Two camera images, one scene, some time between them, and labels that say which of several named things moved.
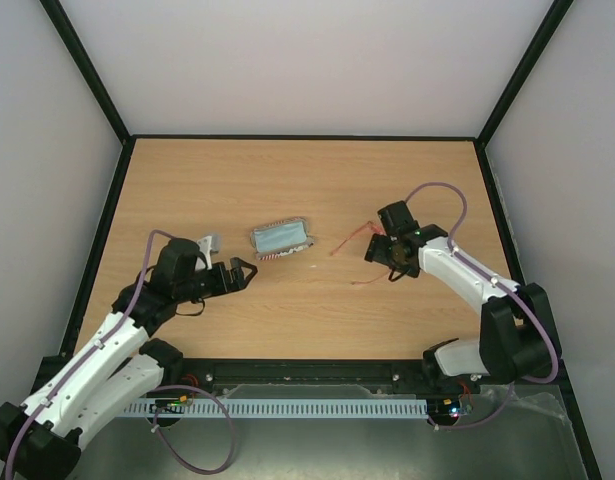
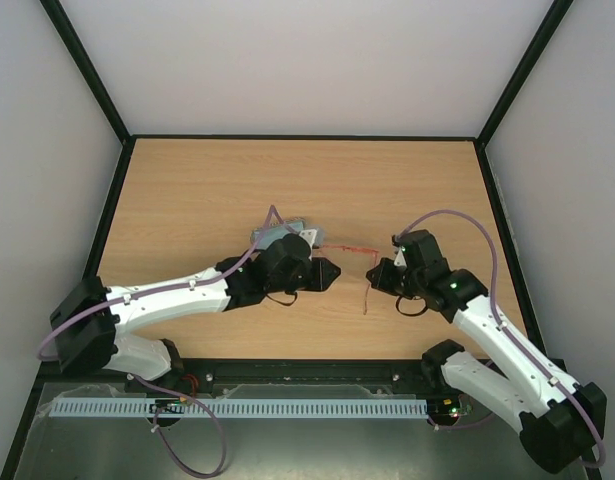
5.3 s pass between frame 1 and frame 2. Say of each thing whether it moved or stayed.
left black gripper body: moved
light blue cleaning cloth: stayed
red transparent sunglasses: moved
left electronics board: stayed
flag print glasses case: stayed
